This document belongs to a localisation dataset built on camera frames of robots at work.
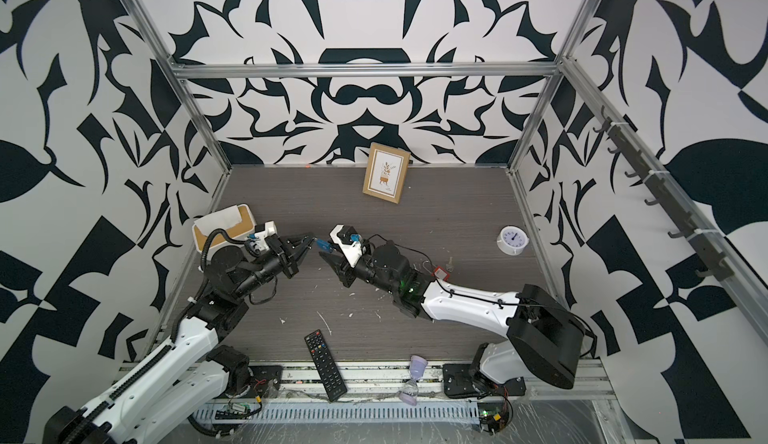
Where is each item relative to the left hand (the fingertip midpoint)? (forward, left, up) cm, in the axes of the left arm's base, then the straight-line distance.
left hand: (314, 229), depth 69 cm
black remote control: (-26, -2, -26) cm, 37 cm away
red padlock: (+1, -33, -27) cm, 43 cm away
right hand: (-3, -2, -4) cm, 5 cm away
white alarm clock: (+11, -57, -26) cm, 64 cm away
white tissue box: (+19, +31, -24) cm, 44 cm away
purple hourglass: (-30, -21, -25) cm, 44 cm away
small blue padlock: (-2, -2, -3) cm, 5 cm away
